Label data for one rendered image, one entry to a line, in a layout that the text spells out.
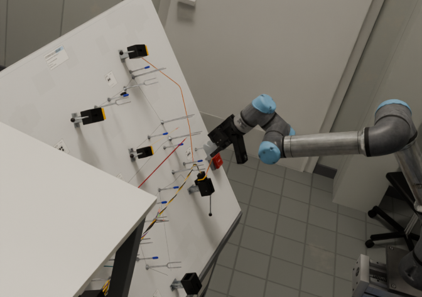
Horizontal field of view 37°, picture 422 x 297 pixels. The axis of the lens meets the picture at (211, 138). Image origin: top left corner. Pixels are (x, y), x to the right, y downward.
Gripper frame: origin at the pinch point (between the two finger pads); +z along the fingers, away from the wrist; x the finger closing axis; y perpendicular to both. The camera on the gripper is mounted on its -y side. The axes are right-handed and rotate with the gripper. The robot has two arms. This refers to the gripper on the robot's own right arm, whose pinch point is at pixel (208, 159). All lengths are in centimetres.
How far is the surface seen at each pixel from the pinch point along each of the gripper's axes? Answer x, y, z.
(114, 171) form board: 40.7, 16.1, 4.1
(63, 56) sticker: 45, 53, -13
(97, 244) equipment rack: 121, -1, -54
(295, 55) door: -187, 18, 25
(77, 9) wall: -149, 137, 109
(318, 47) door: -189, 13, 11
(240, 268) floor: -93, -59, 96
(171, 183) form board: 13.0, 1.8, 10.8
